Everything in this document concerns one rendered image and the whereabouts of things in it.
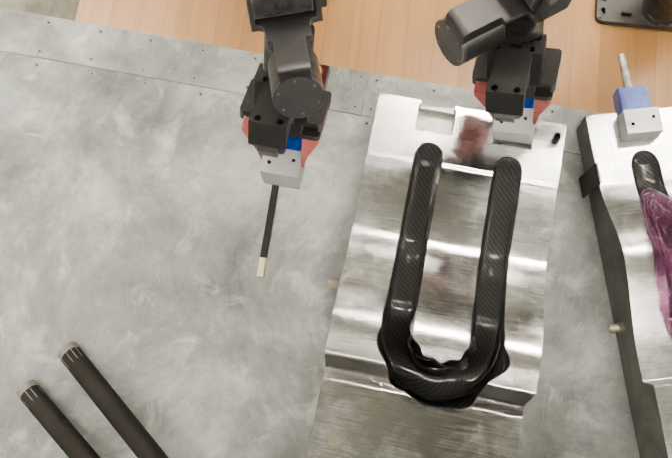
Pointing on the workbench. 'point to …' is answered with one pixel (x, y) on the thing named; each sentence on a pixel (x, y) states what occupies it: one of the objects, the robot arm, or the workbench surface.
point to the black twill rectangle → (590, 180)
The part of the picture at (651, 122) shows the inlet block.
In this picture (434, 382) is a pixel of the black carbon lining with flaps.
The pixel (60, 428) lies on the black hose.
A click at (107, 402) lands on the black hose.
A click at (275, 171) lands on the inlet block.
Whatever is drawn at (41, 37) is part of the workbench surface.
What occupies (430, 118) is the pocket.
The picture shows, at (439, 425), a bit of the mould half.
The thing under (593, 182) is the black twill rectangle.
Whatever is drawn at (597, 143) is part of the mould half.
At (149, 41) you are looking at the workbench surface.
